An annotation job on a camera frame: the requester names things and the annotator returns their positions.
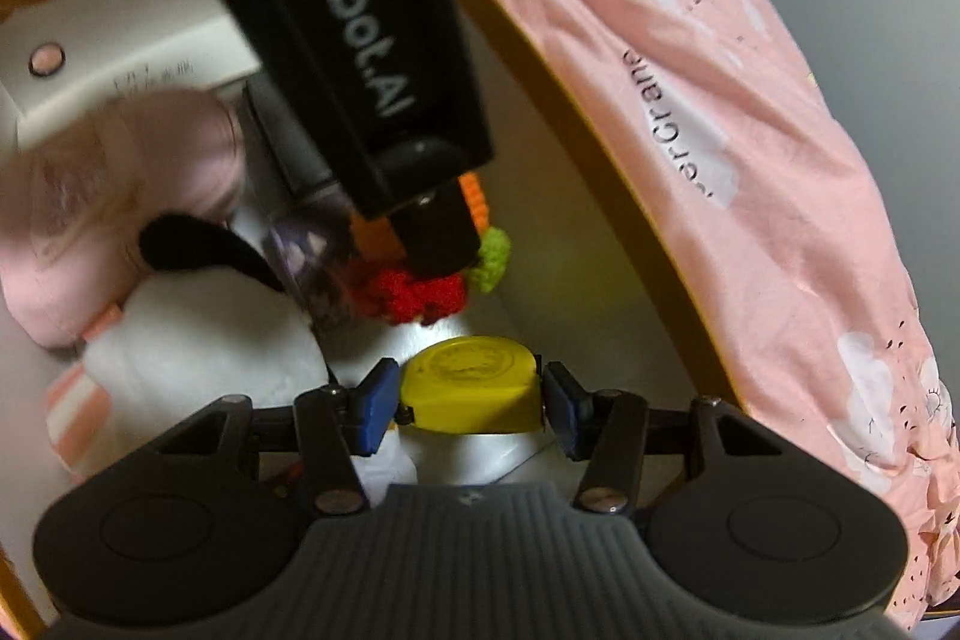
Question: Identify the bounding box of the pink pouch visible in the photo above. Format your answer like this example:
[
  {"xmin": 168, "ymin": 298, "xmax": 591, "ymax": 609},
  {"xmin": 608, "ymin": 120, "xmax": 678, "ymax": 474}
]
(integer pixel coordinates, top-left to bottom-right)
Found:
[{"xmin": 2, "ymin": 89, "xmax": 245, "ymax": 349}]

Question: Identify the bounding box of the white popcorn plush toy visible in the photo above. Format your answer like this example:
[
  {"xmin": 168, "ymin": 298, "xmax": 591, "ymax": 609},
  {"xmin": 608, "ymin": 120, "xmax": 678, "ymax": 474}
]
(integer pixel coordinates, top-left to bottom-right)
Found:
[{"xmin": 42, "ymin": 212, "xmax": 418, "ymax": 507}]

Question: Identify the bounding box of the crocheted orange and red fruit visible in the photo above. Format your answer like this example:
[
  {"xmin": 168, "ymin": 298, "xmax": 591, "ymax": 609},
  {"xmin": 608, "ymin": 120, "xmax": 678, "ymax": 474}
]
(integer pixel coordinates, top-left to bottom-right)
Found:
[{"xmin": 345, "ymin": 172, "xmax": 512, "ymax": 325}]

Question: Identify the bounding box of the pink cloud-print duvet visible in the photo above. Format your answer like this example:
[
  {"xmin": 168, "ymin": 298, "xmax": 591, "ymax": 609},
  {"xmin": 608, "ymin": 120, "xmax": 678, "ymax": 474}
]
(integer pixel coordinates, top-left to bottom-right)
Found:
[{"xmin": 491, "ymin": 0, "xmax": 958, "ymax": 629}]

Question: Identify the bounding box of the orange cardboard storage box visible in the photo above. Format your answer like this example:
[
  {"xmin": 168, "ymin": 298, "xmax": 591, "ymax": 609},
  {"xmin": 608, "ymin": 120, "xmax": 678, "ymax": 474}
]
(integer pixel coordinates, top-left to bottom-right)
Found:
[{"xmin": 2, "ymin": 26, "xmax": 695, "ymax": 637}]

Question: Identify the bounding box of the anime print card box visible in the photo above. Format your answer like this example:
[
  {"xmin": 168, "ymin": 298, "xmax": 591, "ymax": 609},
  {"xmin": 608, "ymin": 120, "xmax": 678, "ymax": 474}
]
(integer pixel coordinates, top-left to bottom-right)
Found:
[{"xmin": 265, "ymin": 205, "xmax": 353, "ymax": 333}]

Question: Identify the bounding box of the white glasses case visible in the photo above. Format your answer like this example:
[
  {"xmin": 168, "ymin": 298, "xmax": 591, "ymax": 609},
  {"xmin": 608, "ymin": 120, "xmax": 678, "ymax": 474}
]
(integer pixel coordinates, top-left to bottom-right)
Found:
[{"xmin": 2, "ymin": 0, "xmax": 259, "ymax": 158}]

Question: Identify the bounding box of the yellow tape measure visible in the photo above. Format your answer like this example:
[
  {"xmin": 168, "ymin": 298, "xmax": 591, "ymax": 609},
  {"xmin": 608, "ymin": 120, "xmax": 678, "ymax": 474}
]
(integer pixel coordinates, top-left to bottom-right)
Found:
[{"xmin": 398, "ymin": 336, "xmax": 544, "ymax": 435}]

